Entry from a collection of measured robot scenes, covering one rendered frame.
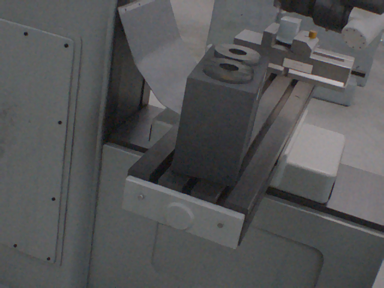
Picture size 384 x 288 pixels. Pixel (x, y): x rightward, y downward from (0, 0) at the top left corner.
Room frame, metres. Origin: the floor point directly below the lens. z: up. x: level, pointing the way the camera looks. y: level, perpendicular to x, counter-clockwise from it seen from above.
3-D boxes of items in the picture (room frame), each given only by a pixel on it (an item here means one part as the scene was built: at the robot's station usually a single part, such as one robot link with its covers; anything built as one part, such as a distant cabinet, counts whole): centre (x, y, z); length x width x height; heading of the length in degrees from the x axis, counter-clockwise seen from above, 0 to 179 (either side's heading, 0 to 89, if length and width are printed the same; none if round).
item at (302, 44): (1.61, -0.27, 1.08); 0.12 x 0.06 x 0.04; 164
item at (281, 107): (1.42, -0.16, 0.95); 1.24 x 0.23 x 0.08; 165
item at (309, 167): (1.41, -0.16, 0.85); 0.50 x 0.35 x 0.12; 75
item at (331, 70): (1.62, -0.24, 1.04); 0.35 x 0.15 x 0.11; 74
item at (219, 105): (0.99, -0.05, 1.09); 0.22 x 0.12 x 0.20; 172
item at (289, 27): (1.63, -0.22, 1.10); 0.06 x 0.05 x 0.06; 164
